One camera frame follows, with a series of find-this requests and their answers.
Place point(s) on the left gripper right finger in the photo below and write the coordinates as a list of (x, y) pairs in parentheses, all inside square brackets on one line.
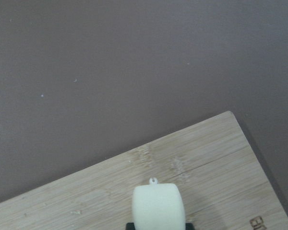
[(189, 226)]

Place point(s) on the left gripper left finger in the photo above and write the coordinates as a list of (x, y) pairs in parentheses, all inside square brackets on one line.
[(130, 226)]

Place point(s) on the bamboo cutting board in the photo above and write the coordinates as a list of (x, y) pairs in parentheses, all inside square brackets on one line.
[(221, 181)]

